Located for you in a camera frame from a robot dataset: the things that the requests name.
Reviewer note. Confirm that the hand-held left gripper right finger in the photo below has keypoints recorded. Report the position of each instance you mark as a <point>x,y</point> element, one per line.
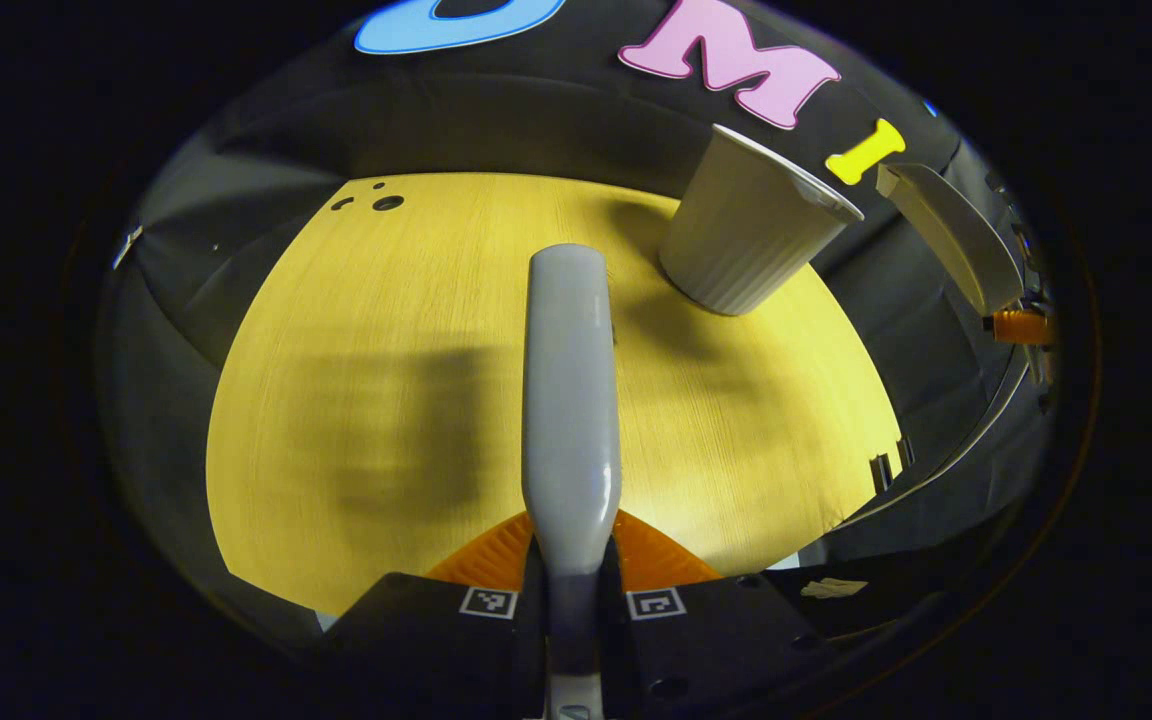
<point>726,630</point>

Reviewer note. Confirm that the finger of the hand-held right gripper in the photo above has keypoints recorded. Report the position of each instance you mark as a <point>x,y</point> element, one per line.
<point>1024,327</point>

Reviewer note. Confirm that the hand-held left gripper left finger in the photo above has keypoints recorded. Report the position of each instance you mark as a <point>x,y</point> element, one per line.
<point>416,640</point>

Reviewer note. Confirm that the grey plastic dustpan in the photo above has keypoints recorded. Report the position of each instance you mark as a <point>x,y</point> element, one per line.
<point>956,235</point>

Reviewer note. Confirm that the grey ribbed garbage bin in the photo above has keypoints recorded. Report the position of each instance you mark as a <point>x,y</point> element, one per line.
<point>746,240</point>

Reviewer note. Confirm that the yellow wooden desktop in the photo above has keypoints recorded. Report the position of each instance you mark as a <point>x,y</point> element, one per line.
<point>356,300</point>

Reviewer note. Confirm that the white paper scrap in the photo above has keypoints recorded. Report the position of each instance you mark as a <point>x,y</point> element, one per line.
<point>833,588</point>

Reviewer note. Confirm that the silver metal clip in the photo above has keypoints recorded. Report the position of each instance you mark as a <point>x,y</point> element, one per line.
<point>126,247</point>

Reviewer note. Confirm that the black backdrop cloth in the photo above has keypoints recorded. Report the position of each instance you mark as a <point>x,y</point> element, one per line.
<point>536,110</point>

